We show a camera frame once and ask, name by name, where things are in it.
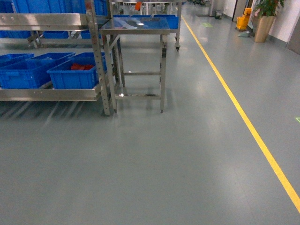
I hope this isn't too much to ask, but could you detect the potted plant gold pot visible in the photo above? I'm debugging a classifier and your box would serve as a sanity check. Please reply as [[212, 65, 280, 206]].
[[255, 0, 285, 43]]

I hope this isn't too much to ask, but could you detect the blue bin left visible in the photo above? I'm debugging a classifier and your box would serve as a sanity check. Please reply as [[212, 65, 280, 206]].
[[0, 53, 34, 67]]

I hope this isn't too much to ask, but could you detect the steel side table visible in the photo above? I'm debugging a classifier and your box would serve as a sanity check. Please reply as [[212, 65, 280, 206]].
[[100, 16, 171, 112]]

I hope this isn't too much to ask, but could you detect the blue bin with red parts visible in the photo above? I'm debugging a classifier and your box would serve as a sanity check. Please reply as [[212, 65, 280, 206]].
[[47, 52, 99, 89]]

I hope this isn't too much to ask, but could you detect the red parts pile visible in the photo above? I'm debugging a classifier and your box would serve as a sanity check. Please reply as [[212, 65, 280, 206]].
[[70, 63, 94, 70]]

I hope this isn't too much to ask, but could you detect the steel shelf rack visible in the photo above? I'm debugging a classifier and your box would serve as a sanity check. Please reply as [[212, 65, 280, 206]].
[[0, 0, 116, 115]]

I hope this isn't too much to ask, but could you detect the yellow mop bucket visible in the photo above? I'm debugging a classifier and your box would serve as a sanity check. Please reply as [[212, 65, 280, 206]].
[[236, 8, 252, 30]]

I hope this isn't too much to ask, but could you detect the blue bin middle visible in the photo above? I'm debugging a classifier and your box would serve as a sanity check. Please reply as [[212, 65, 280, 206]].
[[0, 52, 75, 89]]

